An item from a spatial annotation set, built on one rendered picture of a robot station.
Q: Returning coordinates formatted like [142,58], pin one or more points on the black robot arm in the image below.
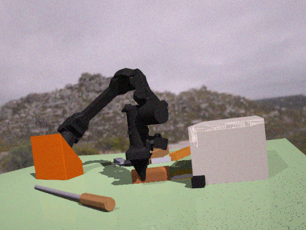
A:
[150,110]

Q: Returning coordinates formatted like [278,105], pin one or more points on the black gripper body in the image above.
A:
[137,148]

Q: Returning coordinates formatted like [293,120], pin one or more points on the grey rod with brown handle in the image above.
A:
[91,200]

